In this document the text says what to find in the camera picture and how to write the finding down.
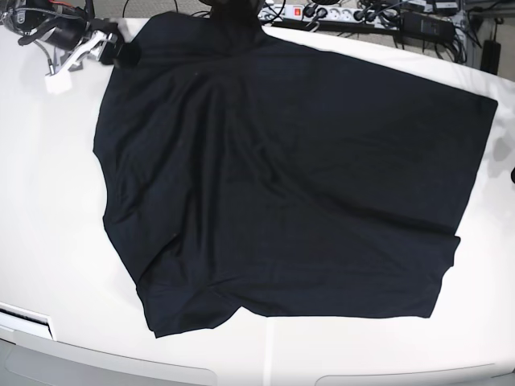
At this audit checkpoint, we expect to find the black power adapter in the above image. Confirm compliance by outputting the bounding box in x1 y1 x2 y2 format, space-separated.
401 12 455 43

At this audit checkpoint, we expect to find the black floor box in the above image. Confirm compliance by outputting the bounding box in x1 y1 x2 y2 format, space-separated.
480 39 501 75

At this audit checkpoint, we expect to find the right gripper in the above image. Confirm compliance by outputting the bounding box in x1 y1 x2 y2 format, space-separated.
51 18 125 67

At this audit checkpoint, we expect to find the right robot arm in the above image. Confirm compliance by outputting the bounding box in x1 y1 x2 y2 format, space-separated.
1 0 137 76

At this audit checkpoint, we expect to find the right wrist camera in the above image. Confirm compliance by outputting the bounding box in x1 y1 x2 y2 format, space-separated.
44 71 72 95

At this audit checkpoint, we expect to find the white power strip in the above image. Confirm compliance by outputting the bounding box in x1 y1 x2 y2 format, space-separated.
258 2 401 31

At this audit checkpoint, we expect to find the black t-shirt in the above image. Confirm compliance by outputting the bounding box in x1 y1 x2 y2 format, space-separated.
93 1 497 337

